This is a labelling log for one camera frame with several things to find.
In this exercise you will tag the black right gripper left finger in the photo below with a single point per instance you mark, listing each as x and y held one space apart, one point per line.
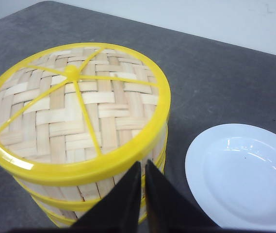
118 211

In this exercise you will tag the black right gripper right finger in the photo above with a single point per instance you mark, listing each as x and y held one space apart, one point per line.
168 211

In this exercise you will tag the bamboo steamer drawer yellow rims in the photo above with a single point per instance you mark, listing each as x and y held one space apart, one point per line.
61 204

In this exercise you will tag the woven bamboo steamer lid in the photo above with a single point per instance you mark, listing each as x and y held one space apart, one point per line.
80 113

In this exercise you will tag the white plate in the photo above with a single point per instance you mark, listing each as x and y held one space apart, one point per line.
231 172

